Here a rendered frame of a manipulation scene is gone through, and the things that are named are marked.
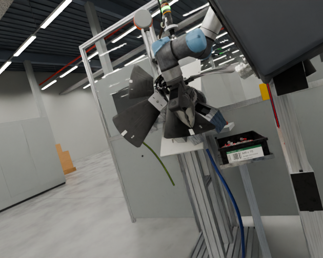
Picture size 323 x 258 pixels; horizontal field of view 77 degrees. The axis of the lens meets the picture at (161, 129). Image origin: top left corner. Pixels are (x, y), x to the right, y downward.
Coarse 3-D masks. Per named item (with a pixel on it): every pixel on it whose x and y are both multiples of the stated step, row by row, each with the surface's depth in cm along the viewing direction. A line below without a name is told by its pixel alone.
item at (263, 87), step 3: (261, 84) 108; (264, 84) 108; (261, 87) 108; (264, 87) 108; (261, 90) 109; (264, 90) 108; (267, 90) 107; (261, 93) 109; (264, 93) 108; (267, 93) 108; (264, 96) 109; (267, 96) 108; (264, 99) 109; (267, 99) 108
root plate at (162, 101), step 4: (156, 92) 108; (152, 96) 108; (156, 96) 108; (160, 96) 108; (148, 100) 108; (152, 100) 108; (156, 100) 108; (160, 100) 108; (164, 100) 108; (156, 104) 108; (164, 104) 109; (156, 108) 108; (160, 108) 109
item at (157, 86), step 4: (160, 76) 107; (156, 80) 107; (160, 80) 106; (156, 84) 106; (160, 84) 104; (164, 84) 102; (156, 88) 103; (160, 88) 102; (164, 88) 100; (160, 92) 104; (164, 92) 103; (168, 92) 103; (164, 96) 106
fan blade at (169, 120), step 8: (168, 104) 96; (168, 112) 93; (168, 120) 89; (176, 120) 89; (200, 120) 91; (168, 128) 87; (176, 128) 86; (184, 128) 86; (192, 128) 86; (208, 128) 86; (168, 136) 84; (176, 136) 84; (184, 136) 84
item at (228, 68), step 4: (236, 60) 99; (228, 64) 96; (232, 64) 93; (236, 64) 90; (220, 68) 93; (224, 68) 91; (228, 68) 89; (232, 68) 88; (204, 72) 98; (208, 72) 94; (212, 72) 91; (216, 72) 89; (220, 72) 88; (224, 72) 87; (228, 72) 86; (232, 72) 85; (192, 76) 97; (196, 76) 100; (200, 76) 105
